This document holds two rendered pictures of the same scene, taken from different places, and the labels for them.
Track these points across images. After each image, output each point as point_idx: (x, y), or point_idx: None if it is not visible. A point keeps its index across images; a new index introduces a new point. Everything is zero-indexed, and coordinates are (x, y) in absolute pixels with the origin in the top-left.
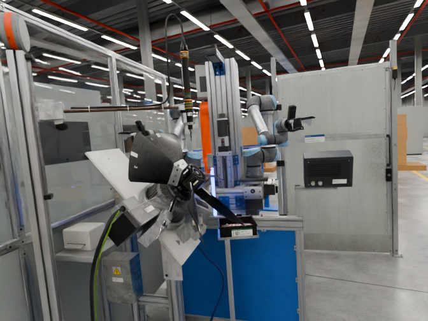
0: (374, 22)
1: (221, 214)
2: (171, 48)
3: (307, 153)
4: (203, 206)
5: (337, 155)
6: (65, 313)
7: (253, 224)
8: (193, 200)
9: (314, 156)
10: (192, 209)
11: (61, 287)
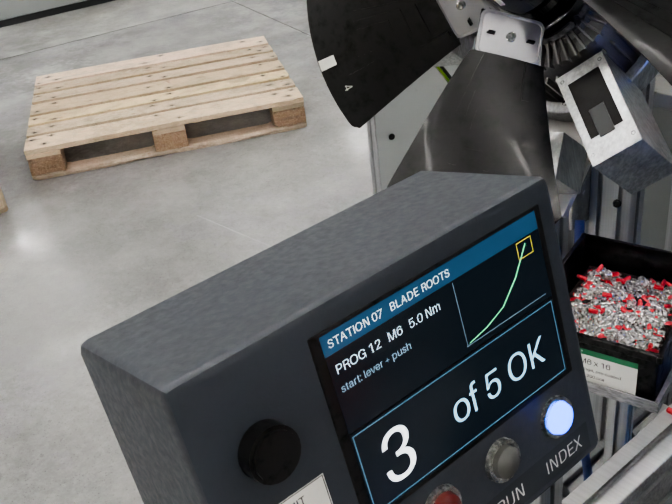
0: None
1: (541, 171)
2: None
3: (476, 185)
4: (584, 112)
5: (223, 286)
6: (665, 188)
7: (595, 358)
8: (359, 0)
9: (378, 203)
10: (319, 7)
11: (670, 129)
